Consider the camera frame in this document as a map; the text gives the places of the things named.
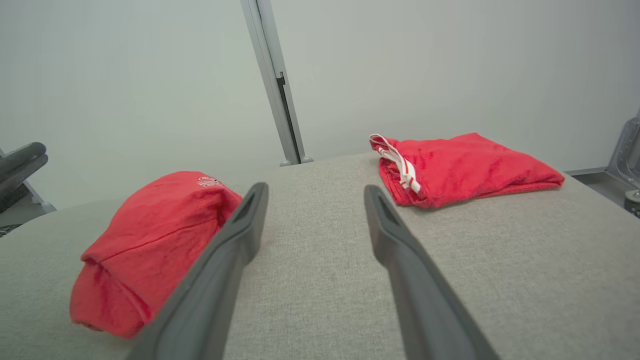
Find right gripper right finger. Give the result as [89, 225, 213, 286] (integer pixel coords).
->
[363, 184, 501, 360]

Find red Bulls basketball jersey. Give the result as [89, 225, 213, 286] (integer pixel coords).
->
[369, 132, 566, 209]

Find black caster wheel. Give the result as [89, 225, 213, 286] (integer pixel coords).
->
[623, 189, 640, 219]

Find red shorts with logo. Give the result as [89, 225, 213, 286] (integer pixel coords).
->
[69, 171, 245, 340]

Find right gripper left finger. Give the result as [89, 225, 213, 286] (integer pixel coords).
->
[125, 182, 270, 360]

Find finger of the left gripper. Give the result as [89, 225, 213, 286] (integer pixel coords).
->
[0, 155, 49, 197]
[0, 142, 48, 176]

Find grey metal stand frame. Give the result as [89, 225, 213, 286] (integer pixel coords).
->
[605, 109, 640, 192]

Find grey partition post with slot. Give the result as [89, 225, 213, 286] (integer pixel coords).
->
[240, 0, 315, 168]

